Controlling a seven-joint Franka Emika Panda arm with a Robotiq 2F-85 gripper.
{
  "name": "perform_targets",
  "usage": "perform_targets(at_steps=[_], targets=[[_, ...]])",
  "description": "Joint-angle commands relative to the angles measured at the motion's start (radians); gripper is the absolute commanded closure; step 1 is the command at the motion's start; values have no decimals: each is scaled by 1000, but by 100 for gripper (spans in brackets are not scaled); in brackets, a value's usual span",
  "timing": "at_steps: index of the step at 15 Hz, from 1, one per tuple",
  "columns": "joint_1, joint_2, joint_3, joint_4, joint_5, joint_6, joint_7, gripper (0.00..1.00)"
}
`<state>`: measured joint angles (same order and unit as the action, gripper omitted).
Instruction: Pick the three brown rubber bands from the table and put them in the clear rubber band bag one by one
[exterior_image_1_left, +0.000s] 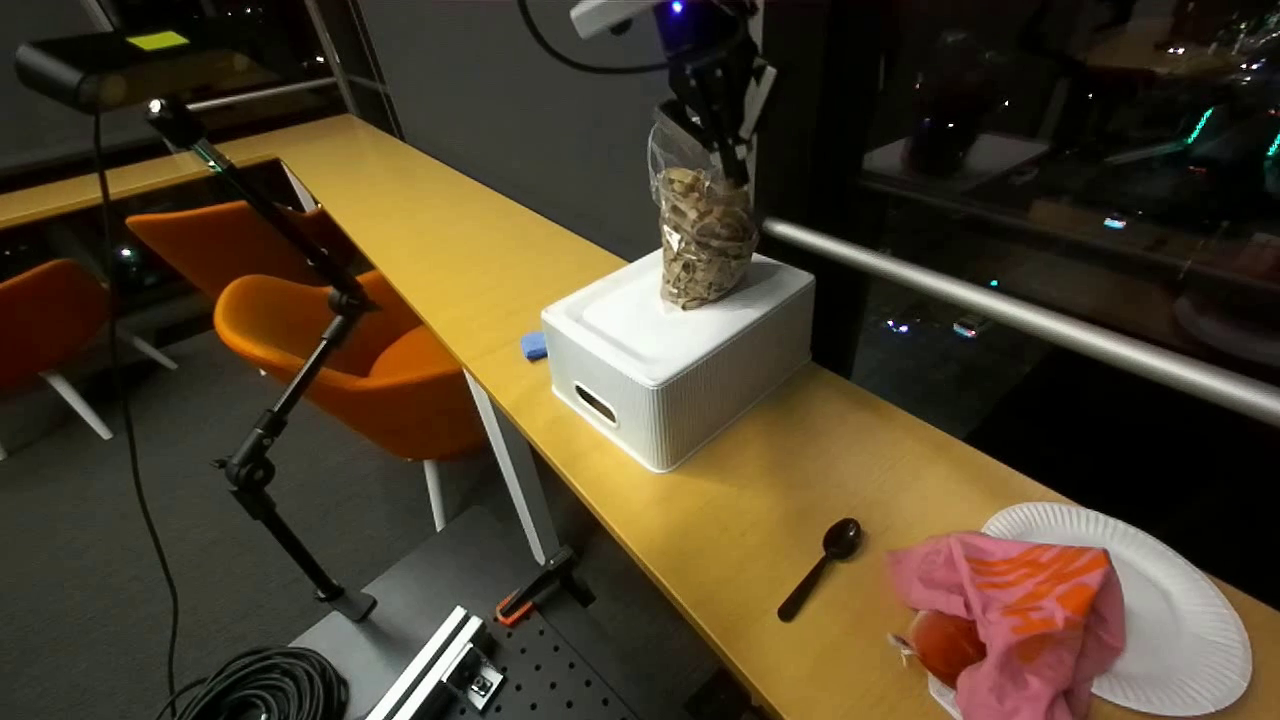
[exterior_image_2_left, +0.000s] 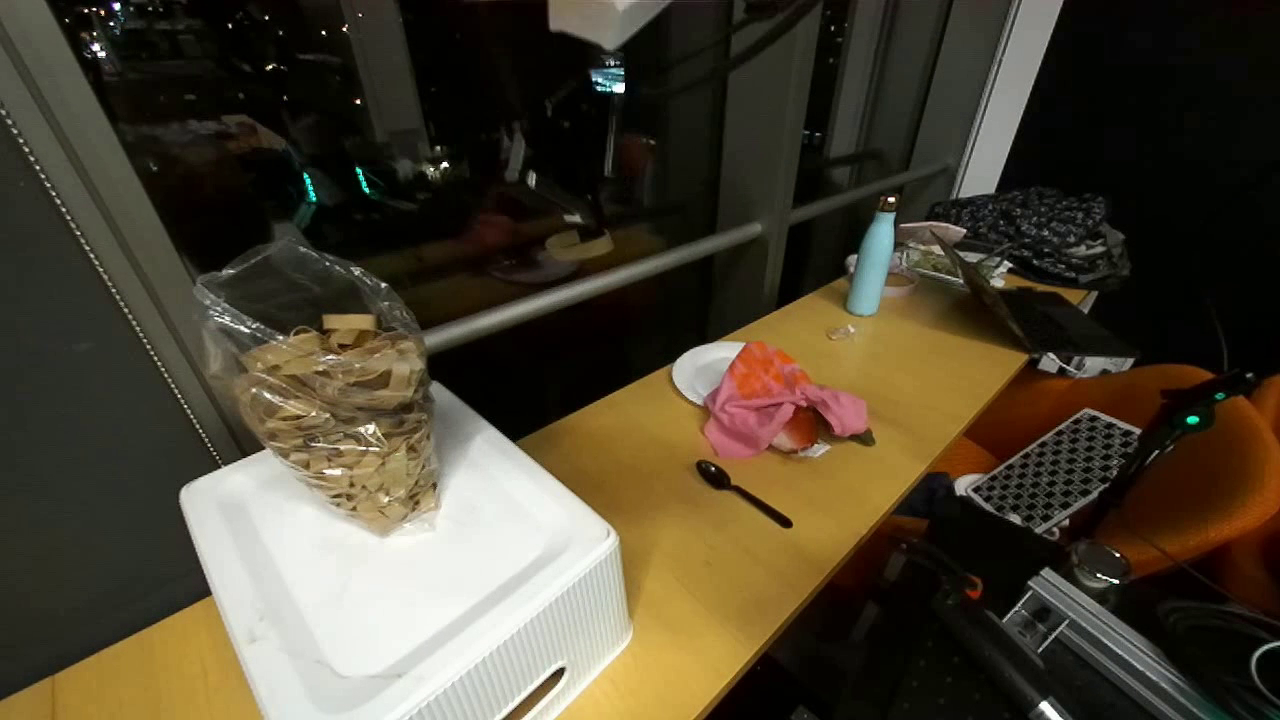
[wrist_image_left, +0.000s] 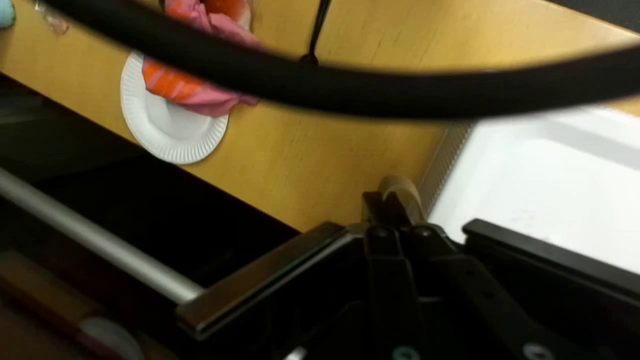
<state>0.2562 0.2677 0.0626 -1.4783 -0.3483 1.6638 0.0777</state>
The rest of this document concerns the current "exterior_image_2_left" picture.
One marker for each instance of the white paper plate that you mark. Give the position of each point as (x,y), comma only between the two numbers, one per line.
(698,372)

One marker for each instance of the white papers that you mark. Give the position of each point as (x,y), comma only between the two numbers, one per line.
(932,255)

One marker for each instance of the black stand with green light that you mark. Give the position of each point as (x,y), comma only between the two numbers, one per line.
(1162,446)

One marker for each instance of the orange bowl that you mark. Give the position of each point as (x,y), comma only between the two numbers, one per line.
(807,431)

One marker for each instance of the orange chair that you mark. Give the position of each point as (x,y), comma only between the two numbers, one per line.
(1203,492)

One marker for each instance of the dark laptop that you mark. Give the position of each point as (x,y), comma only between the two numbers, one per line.
(1053,325)

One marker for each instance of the pink cloth with orange print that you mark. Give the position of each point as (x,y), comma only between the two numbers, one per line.
(760,405)

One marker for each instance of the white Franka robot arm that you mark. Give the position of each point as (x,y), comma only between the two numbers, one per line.
(607,19)

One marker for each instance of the white plastic storage box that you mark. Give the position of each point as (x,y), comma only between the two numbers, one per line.
(400,603)

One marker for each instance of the black plastic spoon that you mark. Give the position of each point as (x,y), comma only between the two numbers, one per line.
(715,472)

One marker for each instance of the black white patterned fabric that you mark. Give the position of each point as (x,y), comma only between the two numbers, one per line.
(1043,233)

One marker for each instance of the teal water bottle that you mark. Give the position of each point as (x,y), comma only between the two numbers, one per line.
(868,266)

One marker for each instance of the aluminium rail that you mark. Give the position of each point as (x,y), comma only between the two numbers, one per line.
(1094,643)

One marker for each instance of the grey metal handrail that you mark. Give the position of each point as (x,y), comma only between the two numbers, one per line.
(600,283)

